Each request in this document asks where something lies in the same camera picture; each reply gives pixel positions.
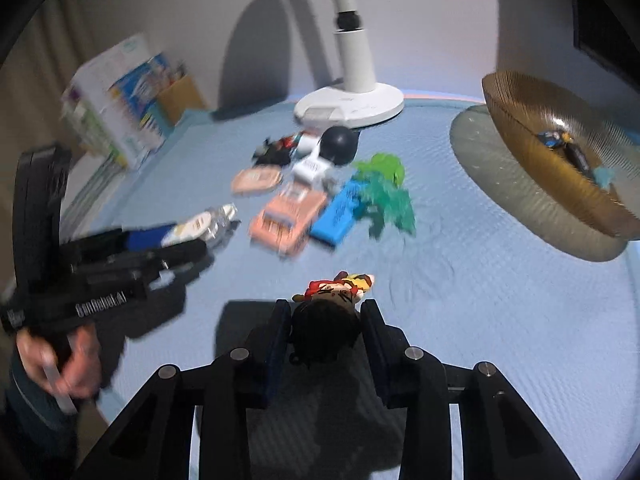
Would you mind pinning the white desk lamp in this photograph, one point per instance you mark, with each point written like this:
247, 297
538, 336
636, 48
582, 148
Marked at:
350, 105

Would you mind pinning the light blue small toy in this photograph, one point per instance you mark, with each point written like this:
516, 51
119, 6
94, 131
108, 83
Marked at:
604, 177

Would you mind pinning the pink toy car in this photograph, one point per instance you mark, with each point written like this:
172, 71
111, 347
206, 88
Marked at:
290, 220

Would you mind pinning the blue rectangular block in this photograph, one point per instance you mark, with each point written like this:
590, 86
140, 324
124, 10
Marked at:
336, 215

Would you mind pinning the black red toy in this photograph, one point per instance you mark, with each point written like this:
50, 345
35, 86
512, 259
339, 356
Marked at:
275, 152

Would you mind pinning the amber ribbed bowl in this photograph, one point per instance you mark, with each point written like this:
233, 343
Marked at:
525, 135

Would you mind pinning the red yellow toy figure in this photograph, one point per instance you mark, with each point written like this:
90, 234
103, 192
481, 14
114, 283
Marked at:
325, 330

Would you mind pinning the person's left hand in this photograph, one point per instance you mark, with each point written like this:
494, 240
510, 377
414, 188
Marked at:
75, 360

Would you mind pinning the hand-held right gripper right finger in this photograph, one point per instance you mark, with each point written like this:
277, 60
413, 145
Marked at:
374, 345

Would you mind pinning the person's left forearm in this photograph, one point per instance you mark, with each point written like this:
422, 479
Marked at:
30, 425

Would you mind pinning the white small cylinder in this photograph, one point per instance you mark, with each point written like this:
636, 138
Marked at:
307, 144

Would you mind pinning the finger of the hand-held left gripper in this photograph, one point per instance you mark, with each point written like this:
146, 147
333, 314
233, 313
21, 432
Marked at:
182, 257
147, 238

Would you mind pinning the brown cardboard box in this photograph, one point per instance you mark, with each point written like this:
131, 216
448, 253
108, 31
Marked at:
182, 100

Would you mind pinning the white printed box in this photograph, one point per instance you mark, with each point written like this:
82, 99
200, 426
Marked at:
120, 100

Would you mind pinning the black round ball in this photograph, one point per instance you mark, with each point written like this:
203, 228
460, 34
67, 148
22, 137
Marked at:
340, 145

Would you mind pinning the white cube toy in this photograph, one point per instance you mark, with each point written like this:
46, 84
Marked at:
312, 170

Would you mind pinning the dark toy with blue head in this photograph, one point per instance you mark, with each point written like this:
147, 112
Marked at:
570, 152

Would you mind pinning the pink oval toy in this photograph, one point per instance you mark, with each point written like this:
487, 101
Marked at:
256, 181

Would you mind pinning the green dinosaur toy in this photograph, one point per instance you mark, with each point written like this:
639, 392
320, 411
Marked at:
387, 195

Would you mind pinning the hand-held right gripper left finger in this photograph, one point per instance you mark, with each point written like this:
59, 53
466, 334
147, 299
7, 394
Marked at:
278, 345

